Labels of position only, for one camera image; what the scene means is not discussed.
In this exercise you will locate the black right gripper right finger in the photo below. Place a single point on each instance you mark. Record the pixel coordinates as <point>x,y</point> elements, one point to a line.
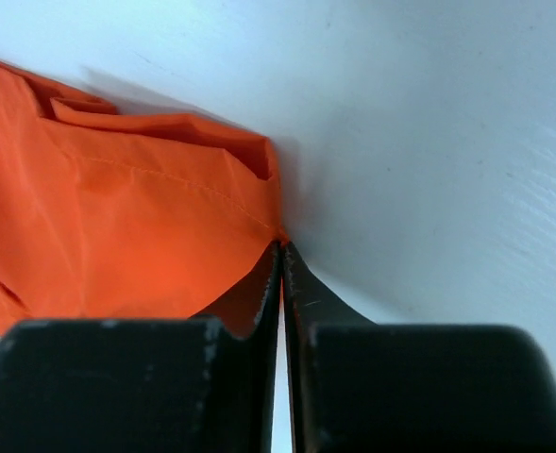
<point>361,386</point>

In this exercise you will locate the orange shorts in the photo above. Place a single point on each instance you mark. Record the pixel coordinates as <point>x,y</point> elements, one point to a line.
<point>104,214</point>

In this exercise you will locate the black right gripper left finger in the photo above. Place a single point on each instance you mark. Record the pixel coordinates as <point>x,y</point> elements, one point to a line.
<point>205,384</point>

